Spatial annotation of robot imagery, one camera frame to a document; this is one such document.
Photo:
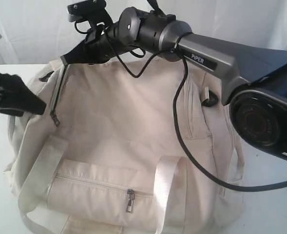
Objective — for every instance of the cream fabric duffel bag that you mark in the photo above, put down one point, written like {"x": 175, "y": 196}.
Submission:
{"x": 116, "y": 133}

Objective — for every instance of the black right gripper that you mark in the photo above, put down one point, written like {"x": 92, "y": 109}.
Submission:
{"x": 104, "y": 47}

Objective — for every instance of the silver front pocket zipper pull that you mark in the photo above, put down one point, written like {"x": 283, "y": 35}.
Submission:
{"x": 131, "y": 198}

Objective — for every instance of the silver main zipper pull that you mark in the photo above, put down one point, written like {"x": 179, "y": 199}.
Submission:
{"x": 55, "y": 118}

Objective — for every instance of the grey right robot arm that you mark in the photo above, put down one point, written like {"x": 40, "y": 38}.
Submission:
{"x": 254, "y": 80}

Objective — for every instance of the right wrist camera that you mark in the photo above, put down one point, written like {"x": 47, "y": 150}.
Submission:
{"x": 85, "y": 9}

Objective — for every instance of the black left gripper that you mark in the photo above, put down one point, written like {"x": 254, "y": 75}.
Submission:
{"x": 16, "y": 98}

